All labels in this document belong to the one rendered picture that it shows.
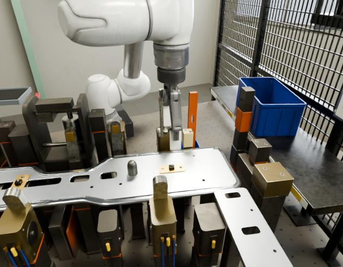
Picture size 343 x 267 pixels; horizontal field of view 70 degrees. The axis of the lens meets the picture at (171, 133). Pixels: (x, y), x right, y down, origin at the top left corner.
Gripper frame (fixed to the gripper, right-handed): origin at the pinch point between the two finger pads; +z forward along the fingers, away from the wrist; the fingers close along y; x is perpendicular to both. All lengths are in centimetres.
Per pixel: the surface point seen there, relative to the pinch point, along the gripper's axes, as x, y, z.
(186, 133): 7.0, -11.0, 7.0
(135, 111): -10, -257, 113
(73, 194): -29.7, 7.0, 13.4
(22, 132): -49, -18, 5
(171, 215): -3.8, 22.7, 9.0
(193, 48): 93, -349, 49
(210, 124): 40, -81, 44
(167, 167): -1.3, -0.5, 13.2
